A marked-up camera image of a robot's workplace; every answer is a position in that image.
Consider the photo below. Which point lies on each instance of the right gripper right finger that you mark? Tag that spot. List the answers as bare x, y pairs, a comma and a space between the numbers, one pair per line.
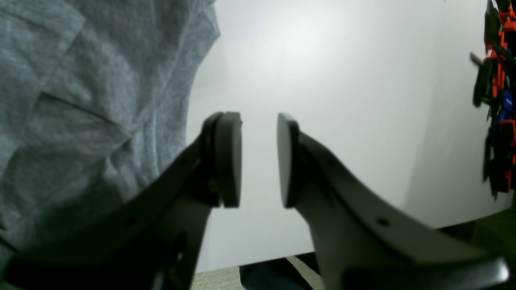
362, 242

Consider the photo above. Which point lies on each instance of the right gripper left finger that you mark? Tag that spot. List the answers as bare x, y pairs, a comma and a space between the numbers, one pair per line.
153, 242

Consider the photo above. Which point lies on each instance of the grey T-shirt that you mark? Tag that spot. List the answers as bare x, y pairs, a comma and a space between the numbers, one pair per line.
94, 99

